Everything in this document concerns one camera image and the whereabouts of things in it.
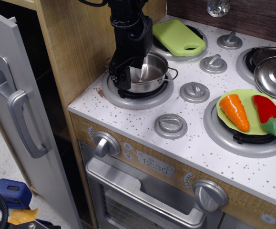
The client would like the silver pot lid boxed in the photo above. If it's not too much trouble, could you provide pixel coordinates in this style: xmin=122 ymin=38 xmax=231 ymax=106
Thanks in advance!
xmin=254 ymin=56 xmax=276 ymax=99

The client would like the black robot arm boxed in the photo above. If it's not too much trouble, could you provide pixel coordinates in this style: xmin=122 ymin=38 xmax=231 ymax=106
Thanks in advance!
xmin=81 ymin=0 xmax=153 ymax=91

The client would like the red toy chili pepper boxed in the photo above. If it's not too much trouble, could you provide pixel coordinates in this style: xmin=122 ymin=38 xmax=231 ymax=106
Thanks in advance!
xmin=251 ymin=95 xmax=276 ymax=137

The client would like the grey fridge door handle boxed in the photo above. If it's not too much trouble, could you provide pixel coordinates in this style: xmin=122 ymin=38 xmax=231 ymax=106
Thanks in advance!
xmin=7 ymin=89 xmax=48 ymax=159

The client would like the silver oven dial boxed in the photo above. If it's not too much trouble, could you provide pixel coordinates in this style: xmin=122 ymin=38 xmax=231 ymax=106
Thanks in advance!
xmin=193 ymin=179 xmax=229 ymax=212
xmin=93 ymin=131 xmax=121 ymax=158

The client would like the grey stove knob lower middle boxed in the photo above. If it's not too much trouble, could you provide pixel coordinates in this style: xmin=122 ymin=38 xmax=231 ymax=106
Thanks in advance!
xmin=180 ymin=82 xmax=210 ymax=104

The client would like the front left stove burner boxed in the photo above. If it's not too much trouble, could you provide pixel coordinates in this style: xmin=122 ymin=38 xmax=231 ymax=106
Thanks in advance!
xmin=102 ymin=73 xmax=174 ymax=110

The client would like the green plastic cutting board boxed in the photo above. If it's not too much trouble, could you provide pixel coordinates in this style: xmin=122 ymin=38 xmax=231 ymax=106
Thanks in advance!
xmin=153 ymin=20 xmax=206 ymax=57

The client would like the orange toy carrot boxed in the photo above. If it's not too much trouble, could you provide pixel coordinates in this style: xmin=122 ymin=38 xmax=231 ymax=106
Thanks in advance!
xmin=219 ymin=94 xmax=250 ymax=132

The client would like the blue device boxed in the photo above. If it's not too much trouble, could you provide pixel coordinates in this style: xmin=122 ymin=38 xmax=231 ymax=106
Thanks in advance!
xmin=0 ymin=178 xmax=32 ymax=209

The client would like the stove burner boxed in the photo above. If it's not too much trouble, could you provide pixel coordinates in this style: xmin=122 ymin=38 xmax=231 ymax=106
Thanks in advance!
xmin=235 ymin=46 xmax=276 ymax=86
xmin=102 ymin=73 xmax=174 ymax=110
xmin=150 ymin=24 xmax=209 ymax=62
xmin=203 ymin=98 xmax=276 ymax=158

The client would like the right silver oven dial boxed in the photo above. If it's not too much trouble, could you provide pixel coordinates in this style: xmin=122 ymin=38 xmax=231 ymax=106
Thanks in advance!
xmin=193 ymin=179 xmax=229 ymax=212

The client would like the grey stove knob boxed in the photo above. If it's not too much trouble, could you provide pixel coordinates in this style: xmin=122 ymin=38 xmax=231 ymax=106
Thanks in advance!
xmin=180 ymin=82 xmax=210 ymax=104
xmin=217 ymin=31 xmax=243 ymax=50
xmin=199 ymin=54 xmax=227 ymax=74
xmin=154 ymin=114 xmax=188 ymax=140

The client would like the small silver steel pan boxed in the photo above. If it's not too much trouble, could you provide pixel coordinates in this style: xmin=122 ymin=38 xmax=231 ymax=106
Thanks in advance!
xmin=127 ymin=51 xmax=178 ymax=94

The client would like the grey toy fridge door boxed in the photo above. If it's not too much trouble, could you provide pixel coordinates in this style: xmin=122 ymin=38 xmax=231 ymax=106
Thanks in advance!
xmin=0 ymin=15 xmax=82 ymax=229

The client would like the grey stove knob front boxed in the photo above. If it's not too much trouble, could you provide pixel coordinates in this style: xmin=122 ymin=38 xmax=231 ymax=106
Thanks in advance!
xmin=154 ymin=114 xmax=188 ymax=140

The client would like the silver oven door handle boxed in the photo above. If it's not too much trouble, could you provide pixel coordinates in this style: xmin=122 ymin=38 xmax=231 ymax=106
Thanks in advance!
xmin=86 ymin=158 xmax=206 ymax=229

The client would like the back right stove burner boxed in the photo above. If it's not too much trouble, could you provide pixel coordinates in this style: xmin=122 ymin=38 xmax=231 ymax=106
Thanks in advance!
xmin=235 ymin=46 xmax=276 ymax=86

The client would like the grey stove knob upper middle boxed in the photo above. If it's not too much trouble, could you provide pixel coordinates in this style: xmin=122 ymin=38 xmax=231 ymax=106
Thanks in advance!
xmin=199 ymin=54 xmax=227 ymax=74

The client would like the wooden toy kitchen cabinet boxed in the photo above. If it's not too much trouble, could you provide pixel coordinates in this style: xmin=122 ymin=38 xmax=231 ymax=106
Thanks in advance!
xmin=0 ymin=0 xmax=168 ymax=229

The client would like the back left stove burner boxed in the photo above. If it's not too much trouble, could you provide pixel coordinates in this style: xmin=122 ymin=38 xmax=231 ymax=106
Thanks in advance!
xmin=150 ymin=24 xmax=209 ymax=62

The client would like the front right stove burner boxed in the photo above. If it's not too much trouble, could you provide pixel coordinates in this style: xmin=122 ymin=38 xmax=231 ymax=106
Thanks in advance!
xmin=203 ymin=98 xmax=276 ymax=158

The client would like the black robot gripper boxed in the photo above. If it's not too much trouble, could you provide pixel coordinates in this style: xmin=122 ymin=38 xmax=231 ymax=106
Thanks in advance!
xmin=109 ymin=16 xmax=153 ymax=90

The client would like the light green plate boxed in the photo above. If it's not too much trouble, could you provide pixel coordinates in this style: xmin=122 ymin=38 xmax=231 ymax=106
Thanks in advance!
xmin=216 ymin=89 xmax=276 ymax=136

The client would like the left silver oven dial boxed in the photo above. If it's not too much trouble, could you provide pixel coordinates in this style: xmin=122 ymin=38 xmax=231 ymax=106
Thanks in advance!
xmin=93 ymin=131 xmax=121 ymax=158

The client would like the grey stove knob top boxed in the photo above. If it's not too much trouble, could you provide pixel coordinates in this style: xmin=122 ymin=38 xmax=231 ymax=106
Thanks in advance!
xmin=217 ymin=31 xmax=243 ymax=50

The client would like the shiny faucet knob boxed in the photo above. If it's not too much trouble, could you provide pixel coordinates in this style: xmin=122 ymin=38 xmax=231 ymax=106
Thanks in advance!
xmin=207 ymin=0 xmax=231 ymax=18

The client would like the oven clock display panel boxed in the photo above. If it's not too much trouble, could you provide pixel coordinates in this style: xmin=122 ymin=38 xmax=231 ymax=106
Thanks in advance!
xmin=136 ymin=151 xmax=175 ymax=178

